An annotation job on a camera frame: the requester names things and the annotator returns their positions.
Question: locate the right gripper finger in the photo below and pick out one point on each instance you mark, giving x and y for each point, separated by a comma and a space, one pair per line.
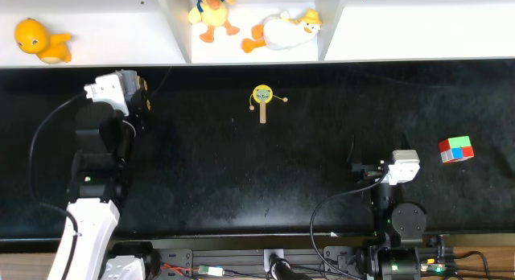
355, 157
405, 144

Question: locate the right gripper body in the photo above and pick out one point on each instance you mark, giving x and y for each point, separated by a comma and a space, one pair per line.
372, 169

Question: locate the many-coloured puzzle cube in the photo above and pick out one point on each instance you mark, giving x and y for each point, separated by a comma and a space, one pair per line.
456, 149

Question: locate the yellow wooden rattle drum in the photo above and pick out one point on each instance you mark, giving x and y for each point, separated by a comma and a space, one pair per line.
263, 95

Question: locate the grey and yellow toy truck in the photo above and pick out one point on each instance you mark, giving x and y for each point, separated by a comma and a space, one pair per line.
129, 81

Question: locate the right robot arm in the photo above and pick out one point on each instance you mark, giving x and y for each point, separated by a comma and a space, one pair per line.
408, 221

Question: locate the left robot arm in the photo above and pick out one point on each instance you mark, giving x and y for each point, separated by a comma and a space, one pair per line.
90, 223

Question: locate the white plush duck, yellow hat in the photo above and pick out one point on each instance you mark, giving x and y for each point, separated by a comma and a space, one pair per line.
285, 32

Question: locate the white shelf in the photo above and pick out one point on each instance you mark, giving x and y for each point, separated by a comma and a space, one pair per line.
112, 34

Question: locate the yellow rubber duck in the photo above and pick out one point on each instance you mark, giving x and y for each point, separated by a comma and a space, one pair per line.
34, 38

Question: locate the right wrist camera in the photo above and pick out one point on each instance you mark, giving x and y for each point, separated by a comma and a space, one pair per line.
403, 167

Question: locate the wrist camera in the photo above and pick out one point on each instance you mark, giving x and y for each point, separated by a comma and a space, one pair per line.
403, 167
108, 91

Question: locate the mounting rail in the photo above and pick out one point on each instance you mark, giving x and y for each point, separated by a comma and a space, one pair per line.
241, 264

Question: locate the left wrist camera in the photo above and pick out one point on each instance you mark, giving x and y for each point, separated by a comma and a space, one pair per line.
108, 91

